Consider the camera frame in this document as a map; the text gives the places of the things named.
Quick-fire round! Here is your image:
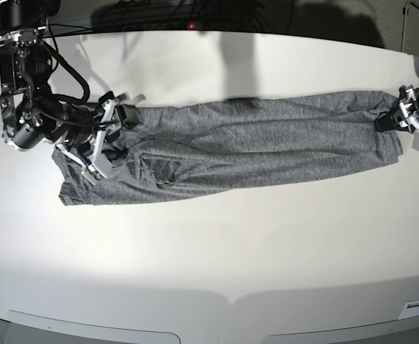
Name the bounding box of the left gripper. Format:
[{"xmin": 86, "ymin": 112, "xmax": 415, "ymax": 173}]
[{"xmin": 374, "ymin": 85, "xmax": 419, "ymax": 133}]

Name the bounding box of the grey long-sleeve T-shirt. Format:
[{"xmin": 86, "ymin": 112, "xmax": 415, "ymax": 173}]
[{"xmin": 52, "ymin": 91, "xmax": 403, "ymax": 206}]

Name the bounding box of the black power strip red light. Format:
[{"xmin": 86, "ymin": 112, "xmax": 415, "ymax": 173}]
[{"xmin": 95, "ymin": 21, "xmax": 251, "ymax": 32}]

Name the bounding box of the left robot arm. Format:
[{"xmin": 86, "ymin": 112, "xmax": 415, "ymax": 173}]
[{"xmin": 374, "ymin": 85, "xmax": 419, "ymax": 134}]

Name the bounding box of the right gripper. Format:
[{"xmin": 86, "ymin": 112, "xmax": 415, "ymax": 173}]
[{"xmin": 54, "ymin": 92, "xmax": 145, "ymax": 172}]

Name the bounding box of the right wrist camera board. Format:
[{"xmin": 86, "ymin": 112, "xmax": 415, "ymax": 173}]
[{"xmin": 82, "ymin": 165, "xmax": 112, "ymax": 185}]

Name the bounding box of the white metal stand frame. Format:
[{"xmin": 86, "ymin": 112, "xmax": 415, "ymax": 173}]
[{"xmin": 399, "ymin": 0, "xmax": 419, "ymax": 54}]

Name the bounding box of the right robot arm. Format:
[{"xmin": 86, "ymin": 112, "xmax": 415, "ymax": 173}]
[{"xmin": 0, "ymin": 1, "xmax": 144, "ymax": 183}]

